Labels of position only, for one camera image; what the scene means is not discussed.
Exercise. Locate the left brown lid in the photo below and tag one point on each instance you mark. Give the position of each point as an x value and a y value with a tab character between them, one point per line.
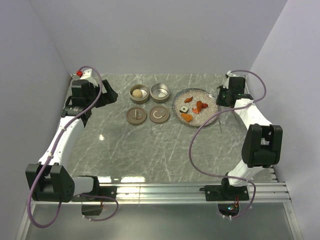
136	116

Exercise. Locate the aluminium rail frame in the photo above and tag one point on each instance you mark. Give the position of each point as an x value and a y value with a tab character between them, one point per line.
158	196

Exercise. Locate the right brown lid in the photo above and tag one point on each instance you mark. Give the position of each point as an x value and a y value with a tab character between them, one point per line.
159	114

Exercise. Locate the steel lunch container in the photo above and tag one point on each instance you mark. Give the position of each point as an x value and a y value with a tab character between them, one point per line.
146	94
159	88

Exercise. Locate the orange fried nugget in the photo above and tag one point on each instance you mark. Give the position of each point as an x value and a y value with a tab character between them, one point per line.
186	117

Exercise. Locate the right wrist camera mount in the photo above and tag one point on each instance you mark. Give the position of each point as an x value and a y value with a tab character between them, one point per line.
230	74

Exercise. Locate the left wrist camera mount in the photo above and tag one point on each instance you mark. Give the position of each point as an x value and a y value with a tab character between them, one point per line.
86	76

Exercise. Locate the orange red meat piece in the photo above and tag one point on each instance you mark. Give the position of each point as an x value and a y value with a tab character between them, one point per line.
200	105

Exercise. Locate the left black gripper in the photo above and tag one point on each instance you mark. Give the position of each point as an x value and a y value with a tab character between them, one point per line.
110	96

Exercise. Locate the left steel lunch container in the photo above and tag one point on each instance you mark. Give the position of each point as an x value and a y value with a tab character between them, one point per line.
146	94

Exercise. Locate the brown lid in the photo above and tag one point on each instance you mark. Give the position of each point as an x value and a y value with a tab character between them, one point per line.
136	116
159	114

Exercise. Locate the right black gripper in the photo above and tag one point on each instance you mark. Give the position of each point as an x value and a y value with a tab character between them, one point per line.
219	102

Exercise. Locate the metal tongs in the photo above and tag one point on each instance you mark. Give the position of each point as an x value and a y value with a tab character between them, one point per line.
228	120

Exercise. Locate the speckled ceramic plate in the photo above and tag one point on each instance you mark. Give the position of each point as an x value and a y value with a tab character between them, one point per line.
198	95

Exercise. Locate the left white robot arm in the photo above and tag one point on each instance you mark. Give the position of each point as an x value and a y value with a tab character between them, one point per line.
49	180

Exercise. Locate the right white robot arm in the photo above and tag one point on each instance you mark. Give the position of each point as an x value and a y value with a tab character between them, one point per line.
262	144

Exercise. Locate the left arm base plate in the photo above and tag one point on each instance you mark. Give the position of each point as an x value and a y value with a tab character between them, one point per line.
99	194

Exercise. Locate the right steel lunch container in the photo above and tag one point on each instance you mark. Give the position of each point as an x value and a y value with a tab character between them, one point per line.
159	88

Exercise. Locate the beige steamed bun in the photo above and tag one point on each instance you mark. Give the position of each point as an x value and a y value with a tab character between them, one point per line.
137	93

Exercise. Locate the red shrimp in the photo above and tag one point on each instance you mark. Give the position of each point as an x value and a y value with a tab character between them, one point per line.
195	110

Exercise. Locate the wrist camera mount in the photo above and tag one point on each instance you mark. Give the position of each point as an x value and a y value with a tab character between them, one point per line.
230	74
86	76

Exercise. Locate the small orange food piece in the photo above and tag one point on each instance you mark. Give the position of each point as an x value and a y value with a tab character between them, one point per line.
188	100

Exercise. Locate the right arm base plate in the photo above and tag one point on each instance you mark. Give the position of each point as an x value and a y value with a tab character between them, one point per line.
219	193

